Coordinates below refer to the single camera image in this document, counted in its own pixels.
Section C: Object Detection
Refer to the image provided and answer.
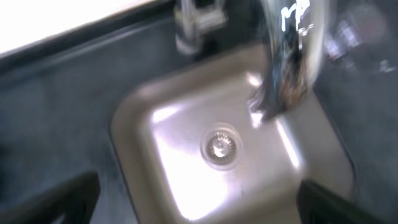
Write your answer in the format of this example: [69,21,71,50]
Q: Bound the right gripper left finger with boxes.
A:
[0,170,102,224]

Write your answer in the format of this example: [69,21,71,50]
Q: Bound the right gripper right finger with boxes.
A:
[296,179,388,224]

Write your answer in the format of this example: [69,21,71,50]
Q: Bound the steel sink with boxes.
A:
[108,42,357,224]

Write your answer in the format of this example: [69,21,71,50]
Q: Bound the steel tap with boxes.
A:
[173,0,328,123]

